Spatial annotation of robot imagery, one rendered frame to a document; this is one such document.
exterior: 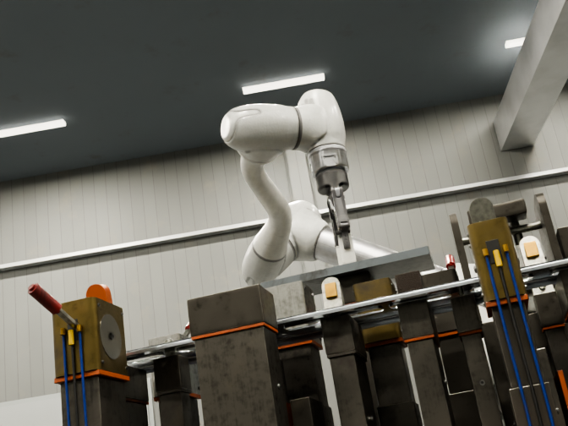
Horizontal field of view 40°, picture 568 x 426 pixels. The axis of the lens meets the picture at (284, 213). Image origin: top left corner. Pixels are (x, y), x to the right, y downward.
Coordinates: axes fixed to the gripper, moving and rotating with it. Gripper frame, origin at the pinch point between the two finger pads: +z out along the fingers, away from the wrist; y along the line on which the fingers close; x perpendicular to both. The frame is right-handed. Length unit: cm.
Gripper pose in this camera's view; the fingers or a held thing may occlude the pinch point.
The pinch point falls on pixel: (346, 258)
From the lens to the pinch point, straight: 176.3
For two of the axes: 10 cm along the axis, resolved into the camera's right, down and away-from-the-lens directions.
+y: -0.1, -3.5, -9.4
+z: 1.5, 9.3, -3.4
